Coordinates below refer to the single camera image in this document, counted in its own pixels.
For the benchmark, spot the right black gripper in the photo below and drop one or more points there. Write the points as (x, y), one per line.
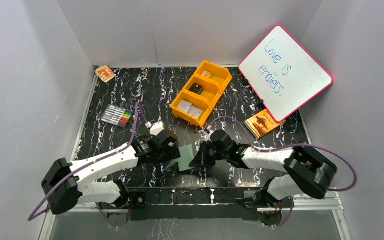
(201, 158)

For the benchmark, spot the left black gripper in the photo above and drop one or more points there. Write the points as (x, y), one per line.
(168, 149)

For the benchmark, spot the green card holder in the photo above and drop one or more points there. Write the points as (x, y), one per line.
(187, 154)

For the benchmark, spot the silver card stack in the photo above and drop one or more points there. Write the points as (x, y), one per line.
(184, 106)

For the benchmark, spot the yellow three-compartment bin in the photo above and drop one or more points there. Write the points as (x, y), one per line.
(213, 89)

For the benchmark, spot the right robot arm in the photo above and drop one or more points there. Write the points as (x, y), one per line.
(306, 170)

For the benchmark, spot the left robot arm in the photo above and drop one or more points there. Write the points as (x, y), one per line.
(67, 184)

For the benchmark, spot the black card stack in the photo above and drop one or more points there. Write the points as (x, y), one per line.
(196, 89)

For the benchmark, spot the gold card stack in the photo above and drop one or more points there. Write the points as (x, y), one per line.
(206, 74)

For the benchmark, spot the small orange card box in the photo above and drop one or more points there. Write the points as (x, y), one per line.
(104, 73)

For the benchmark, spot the orange book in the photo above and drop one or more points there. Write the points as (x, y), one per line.
(262, 123)

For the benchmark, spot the pack of coloured markers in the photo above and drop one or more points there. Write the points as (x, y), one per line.
(116, 116)

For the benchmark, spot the black mounting plate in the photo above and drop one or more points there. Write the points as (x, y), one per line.
(268, 216)

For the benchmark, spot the pink-framed whiteboard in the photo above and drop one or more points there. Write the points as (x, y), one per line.
(283, 74)

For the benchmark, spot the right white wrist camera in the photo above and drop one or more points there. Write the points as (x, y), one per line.
(207, 131)

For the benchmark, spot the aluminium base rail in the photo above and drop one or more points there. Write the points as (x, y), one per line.
(60, 201)

